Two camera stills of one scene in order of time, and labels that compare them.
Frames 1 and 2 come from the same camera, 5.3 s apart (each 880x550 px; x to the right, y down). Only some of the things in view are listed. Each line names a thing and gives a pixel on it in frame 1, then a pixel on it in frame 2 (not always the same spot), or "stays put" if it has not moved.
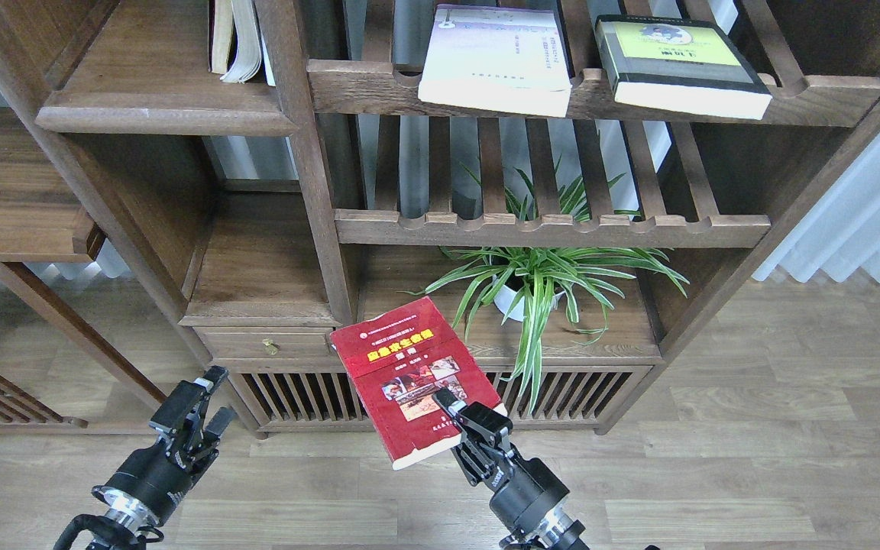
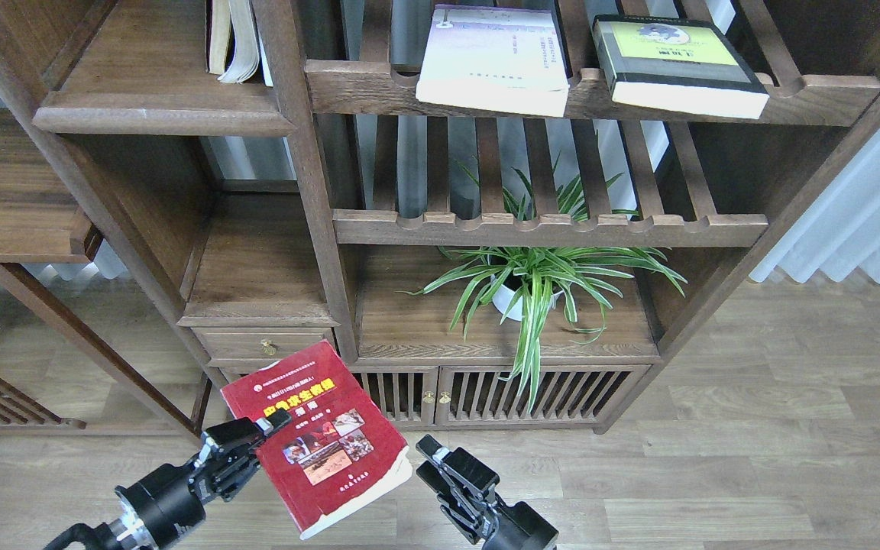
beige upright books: (237, 46) stays put
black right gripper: (525, 490) -> (500, 524)
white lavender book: (506, 59) stays put
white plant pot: (503, 298) stays put
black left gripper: (157, 477) -> (169, 501)
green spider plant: (534, 279) stays put
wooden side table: (17, 197) stays put
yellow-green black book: (681, 65) stays put
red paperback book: (396, 361) -> (337, 454)
